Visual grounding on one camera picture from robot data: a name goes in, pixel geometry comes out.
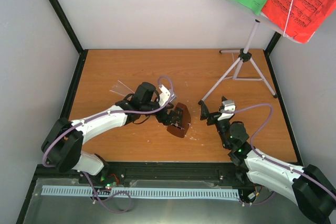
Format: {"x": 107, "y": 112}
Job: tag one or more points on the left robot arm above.
{"x": 62, "y": 147}

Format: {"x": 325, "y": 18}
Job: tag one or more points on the red sheet music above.
{"x": 298, "y": 19}

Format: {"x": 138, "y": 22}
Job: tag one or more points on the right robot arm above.
{"x": 307, "y": 187}

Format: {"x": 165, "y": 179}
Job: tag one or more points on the brown wooden metronome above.
{"x": 181, "y": 131}

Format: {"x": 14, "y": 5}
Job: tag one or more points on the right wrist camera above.
{"x": 227, "y": 110}

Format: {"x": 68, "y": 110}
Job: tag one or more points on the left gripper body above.
{"x": 161, "y": 119}

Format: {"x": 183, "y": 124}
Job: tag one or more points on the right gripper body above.
{"x": 212, "y": 116}

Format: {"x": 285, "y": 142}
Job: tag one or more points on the black aluminium frame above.
{"x": 159, "y": 168}

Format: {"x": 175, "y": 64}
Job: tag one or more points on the light blue cable duct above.
{"x": 143, "y": 193}

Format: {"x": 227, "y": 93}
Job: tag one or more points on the lilac music stand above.
{"x": 243, "y": 56}

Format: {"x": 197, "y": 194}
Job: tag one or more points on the clear plastic metronome cover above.
{"x": 121, "y": 89}

